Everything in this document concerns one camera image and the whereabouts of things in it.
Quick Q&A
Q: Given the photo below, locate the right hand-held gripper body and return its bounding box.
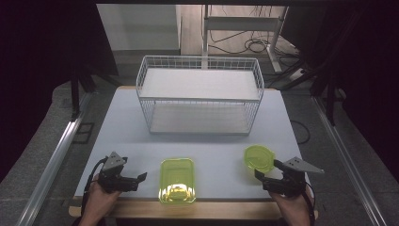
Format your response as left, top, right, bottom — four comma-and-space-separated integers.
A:
263, 156, 326, 198

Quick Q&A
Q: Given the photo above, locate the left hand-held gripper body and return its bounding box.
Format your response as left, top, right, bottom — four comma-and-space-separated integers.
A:
98, 151, 139, 194

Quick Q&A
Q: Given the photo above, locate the green round plastic container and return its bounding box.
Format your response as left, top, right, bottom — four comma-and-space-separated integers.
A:
243, 144, 277, 174

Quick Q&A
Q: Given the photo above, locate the green rectangular plastic container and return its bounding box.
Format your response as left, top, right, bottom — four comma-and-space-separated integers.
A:
158, 157, 197, 205

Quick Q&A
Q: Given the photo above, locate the white wire shelf rack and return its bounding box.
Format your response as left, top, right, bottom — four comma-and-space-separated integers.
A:
136, 55, 265, 137

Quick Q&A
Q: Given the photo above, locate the person's left hand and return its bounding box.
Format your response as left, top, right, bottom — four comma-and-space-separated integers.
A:
84, 173, 122, 215

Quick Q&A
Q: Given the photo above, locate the person's right hand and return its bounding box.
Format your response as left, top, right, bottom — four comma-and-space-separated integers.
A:
270, 187, 312, 218

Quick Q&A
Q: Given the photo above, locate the black metal stand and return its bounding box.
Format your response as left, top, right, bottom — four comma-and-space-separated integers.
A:
276, 8, 361, 127
69, 64, 124, 122

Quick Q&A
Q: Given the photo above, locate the white power strip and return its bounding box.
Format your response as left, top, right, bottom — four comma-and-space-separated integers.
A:
289, 68, 305, 81

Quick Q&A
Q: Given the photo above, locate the white panel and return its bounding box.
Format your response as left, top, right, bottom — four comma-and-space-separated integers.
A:
96, 3, 183, 52

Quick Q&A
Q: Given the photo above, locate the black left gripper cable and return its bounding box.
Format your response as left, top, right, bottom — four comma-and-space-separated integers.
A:
80, 157, 108, 218

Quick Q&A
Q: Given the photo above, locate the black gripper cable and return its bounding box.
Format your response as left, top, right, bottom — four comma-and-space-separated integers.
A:
304, 183, 317, 226
80, 157, 108, 218

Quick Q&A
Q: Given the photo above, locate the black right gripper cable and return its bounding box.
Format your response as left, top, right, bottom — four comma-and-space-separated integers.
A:
304, 183, 317, 226

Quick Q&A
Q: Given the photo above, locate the black cable loop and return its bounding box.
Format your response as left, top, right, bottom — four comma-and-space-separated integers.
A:
290, 120, 311, 146

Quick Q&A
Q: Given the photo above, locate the black floor bracket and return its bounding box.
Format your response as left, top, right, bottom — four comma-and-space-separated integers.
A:
72, 121, 95, 145

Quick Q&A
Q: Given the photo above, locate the aluminium rail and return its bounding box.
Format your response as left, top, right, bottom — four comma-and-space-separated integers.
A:
16, 93, 92, 226
311, 95, 388, 226

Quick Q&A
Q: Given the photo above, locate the tangle of black floor cables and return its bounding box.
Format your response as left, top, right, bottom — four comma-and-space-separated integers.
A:
208, 5, 300, 58

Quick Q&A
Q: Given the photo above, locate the white metal desk frame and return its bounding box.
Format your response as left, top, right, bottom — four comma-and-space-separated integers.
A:
201, 4, 290, 73

